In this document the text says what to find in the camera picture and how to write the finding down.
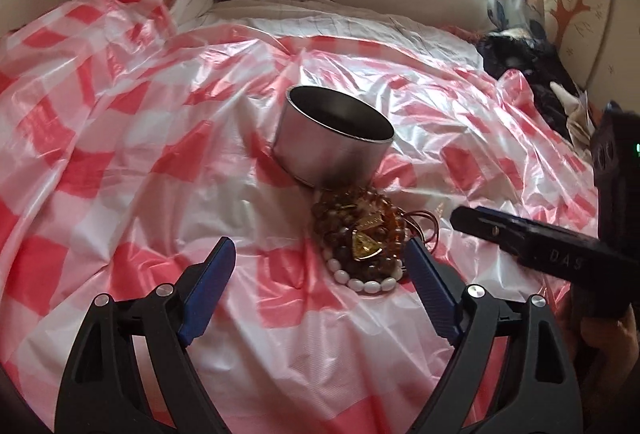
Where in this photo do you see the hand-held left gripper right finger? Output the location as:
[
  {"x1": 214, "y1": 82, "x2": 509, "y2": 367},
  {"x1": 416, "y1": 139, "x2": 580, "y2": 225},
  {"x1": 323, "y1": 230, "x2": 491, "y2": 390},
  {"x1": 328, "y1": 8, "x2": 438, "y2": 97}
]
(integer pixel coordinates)
[{"x1": 404, "y1": 237, "x2": 586, "y2": 434}]

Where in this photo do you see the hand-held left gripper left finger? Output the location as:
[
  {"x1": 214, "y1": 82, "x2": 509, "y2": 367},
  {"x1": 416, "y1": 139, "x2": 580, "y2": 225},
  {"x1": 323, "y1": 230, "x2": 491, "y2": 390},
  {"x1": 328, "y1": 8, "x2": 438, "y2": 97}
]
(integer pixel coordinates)
[{"x1": 54, "y1": 237, "x2": 237, "y2": 434}]

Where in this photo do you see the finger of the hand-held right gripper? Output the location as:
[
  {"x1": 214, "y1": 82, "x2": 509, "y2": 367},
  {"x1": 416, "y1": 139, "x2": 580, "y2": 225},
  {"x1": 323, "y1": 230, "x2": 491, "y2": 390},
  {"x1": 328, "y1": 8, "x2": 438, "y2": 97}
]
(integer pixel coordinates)
[{"x1": 450, "y1": 205, "x2": 603, "y2": 274}]

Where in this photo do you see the white bead bracelet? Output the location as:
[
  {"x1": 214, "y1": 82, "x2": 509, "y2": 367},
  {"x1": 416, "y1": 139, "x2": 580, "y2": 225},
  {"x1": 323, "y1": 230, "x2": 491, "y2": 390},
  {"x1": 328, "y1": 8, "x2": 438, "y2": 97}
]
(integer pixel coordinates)
[{"x1": 322, "y1": 251, "x2": 405, "y2": 296}]

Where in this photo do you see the yellow triangular pendant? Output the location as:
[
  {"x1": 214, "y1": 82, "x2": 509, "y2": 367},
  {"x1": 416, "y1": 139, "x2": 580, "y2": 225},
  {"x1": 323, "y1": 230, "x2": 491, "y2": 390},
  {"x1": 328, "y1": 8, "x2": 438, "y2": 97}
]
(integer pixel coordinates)
[{"x1": 350, "y1": 229, "x2": 384, "y2": 260}]

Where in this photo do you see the amber bead bracelet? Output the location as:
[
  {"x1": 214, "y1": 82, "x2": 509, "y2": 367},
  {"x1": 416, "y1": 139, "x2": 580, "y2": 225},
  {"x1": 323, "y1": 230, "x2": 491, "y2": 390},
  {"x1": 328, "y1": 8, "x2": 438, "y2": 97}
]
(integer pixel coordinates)
[{"x1": 365, "y1": 194, "x2": 407, "y2": 242}]

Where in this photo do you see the pile of bead bracelets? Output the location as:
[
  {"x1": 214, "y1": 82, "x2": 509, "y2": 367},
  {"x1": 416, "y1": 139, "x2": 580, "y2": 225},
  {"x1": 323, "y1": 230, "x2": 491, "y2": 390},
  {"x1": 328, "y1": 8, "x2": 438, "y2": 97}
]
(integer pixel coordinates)
[{"x1": 312, "y1": 188, "x2": 405, "y2": 282}]

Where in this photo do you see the round silver metal tin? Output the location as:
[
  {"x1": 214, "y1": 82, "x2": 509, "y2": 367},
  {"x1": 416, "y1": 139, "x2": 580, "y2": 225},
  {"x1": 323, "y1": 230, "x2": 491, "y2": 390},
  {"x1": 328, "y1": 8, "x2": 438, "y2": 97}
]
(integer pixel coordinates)
[{"x1": 272, "y1": 85, "x2": 395, "y2": 189}]

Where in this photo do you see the person's right hand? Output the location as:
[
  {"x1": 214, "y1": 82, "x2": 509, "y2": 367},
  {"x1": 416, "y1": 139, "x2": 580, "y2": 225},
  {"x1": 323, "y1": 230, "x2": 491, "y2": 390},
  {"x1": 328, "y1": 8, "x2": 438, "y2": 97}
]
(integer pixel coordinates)
[{"x1": 579, "y1": 307, "x2": 640, "y2": 367}]

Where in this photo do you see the crumpled white cloth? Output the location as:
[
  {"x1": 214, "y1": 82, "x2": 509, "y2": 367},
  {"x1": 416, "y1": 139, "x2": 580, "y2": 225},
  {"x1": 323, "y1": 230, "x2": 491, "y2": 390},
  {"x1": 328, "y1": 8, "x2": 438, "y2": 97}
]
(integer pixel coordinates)
[{"x1": 549, "y1": 81, "x2": 598, "y2": 152}]

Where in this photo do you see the pile of dark clothes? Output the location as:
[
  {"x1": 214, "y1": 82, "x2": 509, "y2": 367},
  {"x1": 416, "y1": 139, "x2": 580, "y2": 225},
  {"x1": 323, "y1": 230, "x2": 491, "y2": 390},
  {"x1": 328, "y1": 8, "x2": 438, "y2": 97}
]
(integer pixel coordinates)
[{"x1": 475, "y1": 29, "x2": 593, "y2": 142}]

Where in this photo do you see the red white checked plastic sheet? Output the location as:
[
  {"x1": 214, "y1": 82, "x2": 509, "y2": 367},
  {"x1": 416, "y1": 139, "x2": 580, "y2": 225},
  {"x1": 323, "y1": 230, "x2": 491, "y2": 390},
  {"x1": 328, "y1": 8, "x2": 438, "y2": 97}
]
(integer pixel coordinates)
[{"x1": 0, "y1": 0, "x2": 601, "y2": 434}]

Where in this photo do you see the small blue print curtain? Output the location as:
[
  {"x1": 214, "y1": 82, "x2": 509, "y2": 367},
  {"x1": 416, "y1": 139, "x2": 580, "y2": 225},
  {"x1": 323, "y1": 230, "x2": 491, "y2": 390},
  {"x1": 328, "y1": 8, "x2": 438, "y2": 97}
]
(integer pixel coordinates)
[{"x1": 487, "y1": 0, "x2": 547, "y2": 39}]

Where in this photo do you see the tree print wall panel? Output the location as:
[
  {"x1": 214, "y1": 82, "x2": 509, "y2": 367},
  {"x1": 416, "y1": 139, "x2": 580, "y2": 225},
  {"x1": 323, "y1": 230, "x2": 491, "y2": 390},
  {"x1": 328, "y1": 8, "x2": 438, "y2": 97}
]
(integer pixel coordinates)
[{"x1": 520, "y1": 0, "x2": 640, "y2": 95}]

